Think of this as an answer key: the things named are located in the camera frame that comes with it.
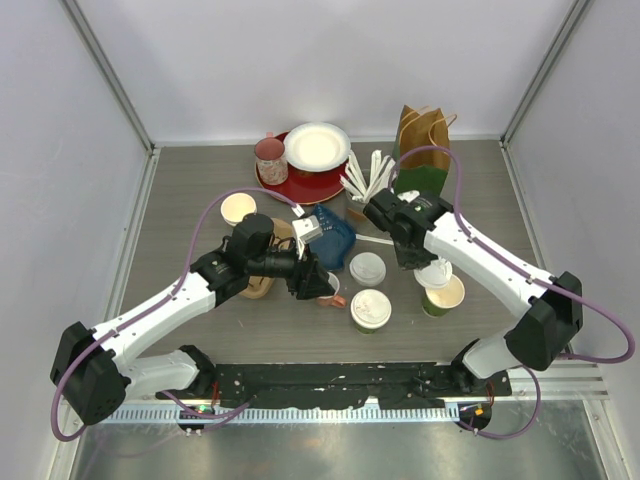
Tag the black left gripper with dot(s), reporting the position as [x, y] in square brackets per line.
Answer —
[307, 280]

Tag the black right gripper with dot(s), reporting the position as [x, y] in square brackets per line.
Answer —
[412, 262]

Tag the green paper cups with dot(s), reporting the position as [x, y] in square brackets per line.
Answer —
[236, 206]

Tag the stack of white lids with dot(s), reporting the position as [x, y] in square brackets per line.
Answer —
[368, 269]

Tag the white cup lid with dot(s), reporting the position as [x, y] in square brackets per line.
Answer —
[436, 275]
[370, 306]

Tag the small pink handled cup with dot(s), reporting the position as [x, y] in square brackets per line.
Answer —
[334, 300]

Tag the green paper coffee cup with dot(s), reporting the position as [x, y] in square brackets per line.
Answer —
[367, 328]

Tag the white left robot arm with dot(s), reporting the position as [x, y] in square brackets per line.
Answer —
[96, 369]

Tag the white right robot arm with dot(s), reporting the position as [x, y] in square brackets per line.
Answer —
[548, 315]

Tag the cardboard cup carrier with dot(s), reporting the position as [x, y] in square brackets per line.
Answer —
[259, 286]

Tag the wrapped white straw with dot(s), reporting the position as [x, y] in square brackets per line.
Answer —
[370, 239]

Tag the grey metal utensil tin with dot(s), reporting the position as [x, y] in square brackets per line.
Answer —
[354, 206]

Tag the green brown paper bag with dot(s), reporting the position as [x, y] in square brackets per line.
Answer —
[426, 170]

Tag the bundle of wrapped white utensils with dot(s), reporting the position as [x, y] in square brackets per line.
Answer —
[362, 184]

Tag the blue shell-shaped dish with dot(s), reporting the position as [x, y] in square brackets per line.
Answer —
[336, 241]

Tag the red round tray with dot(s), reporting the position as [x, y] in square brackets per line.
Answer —
[308, 188]

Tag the pink floral mug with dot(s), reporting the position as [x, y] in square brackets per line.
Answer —
[270, 158]

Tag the white paper plate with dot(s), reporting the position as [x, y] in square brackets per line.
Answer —
[316, 147]

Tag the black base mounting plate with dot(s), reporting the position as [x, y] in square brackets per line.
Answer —
[339, 386]

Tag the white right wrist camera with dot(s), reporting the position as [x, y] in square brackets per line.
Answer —
[409, 196]

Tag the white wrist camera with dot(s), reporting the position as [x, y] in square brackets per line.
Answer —
[306, 230]
[409, 196]

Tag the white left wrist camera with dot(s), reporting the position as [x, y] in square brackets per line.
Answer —
[306, 230]

